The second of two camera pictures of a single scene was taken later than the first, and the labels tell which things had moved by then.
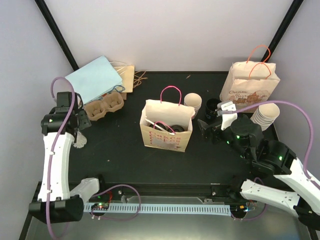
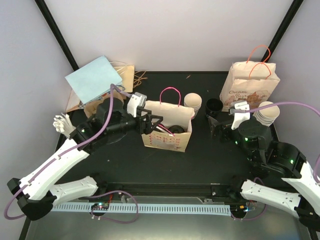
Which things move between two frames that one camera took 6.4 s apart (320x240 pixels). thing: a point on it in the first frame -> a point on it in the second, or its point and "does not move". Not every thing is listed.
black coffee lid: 176,128 does not move
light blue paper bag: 95,79 does not move
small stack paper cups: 194,100 does not move
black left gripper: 85,122 -> 147,128
